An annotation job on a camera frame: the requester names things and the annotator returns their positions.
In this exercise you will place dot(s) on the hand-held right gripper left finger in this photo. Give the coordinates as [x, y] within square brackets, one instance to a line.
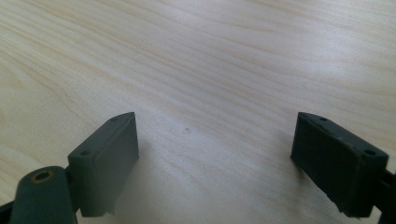
[106, 165]

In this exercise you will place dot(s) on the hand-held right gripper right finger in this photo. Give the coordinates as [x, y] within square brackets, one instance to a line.
[339, 168]

